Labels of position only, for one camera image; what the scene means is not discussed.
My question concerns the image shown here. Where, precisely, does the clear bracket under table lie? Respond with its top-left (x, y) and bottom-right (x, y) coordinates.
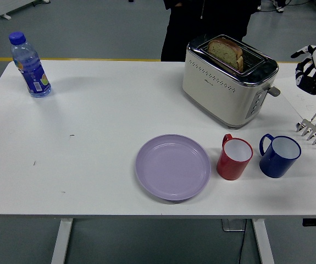
top-left (221, 219), bottom-right (247, 232)

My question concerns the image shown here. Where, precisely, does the black cable under table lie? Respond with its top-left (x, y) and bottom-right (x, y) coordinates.
top-left (238, 219), bottom-right (248, 264)

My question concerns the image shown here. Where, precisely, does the metal toast rack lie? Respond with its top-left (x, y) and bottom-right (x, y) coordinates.
top-left (295, 109), bottom-right (316, 151)

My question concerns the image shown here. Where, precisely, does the white table leg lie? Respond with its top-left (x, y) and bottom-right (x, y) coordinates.
top-left (251, 219), bottom-right (275, 264)
top-left (50, 218), bottom-right (74, 264)

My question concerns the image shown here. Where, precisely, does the red mug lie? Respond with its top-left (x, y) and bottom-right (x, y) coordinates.
top-left (215, 133), bottom-right (254, 181)

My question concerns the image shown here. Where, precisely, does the white paper sheet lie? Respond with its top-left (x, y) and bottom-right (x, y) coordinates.
top-left (281, 74), bottom-right (316, 119)

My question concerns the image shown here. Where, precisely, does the cream and chrome toaster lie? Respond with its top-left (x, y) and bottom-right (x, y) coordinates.
top-left (181, 34), bottom-right (281, 129)

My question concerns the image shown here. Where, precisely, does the purple plate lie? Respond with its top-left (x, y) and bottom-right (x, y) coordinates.
top-left (135, 134), bottom-right (212, 202)

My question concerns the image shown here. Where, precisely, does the blue mug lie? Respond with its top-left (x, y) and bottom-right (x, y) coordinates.
top-left (258, 133), bottom-right (302, 179)

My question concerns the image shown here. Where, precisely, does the person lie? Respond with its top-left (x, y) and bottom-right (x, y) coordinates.
top-left (160, 0), bottom-right (261, 63)

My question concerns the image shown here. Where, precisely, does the bread slice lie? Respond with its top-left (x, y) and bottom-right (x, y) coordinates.
top-left (207, 37), bottom-right (244, 74)

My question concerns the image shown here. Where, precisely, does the clear water bottle blue label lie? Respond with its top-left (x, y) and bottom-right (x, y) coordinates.
top-left (8, 31), bottom-right (52, 99)

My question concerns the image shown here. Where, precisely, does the white floor unit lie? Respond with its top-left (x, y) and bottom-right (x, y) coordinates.
top-left (0, 0), bottom-right (51, 20)

